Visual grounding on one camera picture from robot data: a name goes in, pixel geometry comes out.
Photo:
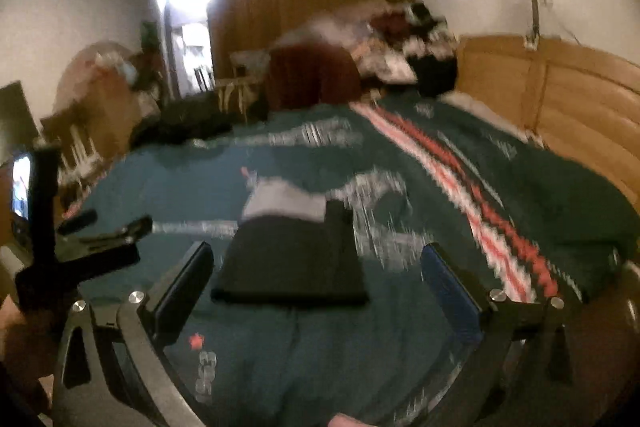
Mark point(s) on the person's left forearm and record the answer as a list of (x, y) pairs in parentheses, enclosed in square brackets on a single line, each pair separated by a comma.
[(22, 347)]

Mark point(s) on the dark flat panel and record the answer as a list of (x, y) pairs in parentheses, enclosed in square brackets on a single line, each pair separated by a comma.
[(15, 117)]

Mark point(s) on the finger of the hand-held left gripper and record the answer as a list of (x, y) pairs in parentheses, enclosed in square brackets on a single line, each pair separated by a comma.
[(77, 222), (120, 229)]

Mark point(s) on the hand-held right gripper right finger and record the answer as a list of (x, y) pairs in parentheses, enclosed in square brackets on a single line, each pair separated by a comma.
[(450, 292)]

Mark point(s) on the pile of mixed clothes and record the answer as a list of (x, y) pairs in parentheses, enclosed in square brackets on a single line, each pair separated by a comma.
[(400, 42)]

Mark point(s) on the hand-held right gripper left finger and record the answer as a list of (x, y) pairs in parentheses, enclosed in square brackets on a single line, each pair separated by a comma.
[(182, 282)]

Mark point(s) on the black and grey hoodie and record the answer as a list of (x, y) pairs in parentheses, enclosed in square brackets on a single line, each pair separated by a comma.
[(295, 257)]

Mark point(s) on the open doorway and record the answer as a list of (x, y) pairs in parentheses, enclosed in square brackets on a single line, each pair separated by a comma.
[(192, 52)]

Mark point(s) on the round wooden tabletop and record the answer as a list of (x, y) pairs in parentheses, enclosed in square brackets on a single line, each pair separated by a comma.
[(75, 62)]

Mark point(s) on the wooden headboard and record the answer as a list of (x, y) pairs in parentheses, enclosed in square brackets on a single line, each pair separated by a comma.
[(565, 92)]

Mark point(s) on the dark red pillow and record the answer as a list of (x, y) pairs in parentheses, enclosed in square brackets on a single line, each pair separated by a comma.
[(310, 77)]

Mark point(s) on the green printed bedspread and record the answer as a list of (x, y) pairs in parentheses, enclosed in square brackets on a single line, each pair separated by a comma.
[(300, 347)]

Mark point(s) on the person's right hand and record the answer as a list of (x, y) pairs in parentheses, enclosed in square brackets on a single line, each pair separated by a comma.
[(345, 421)]

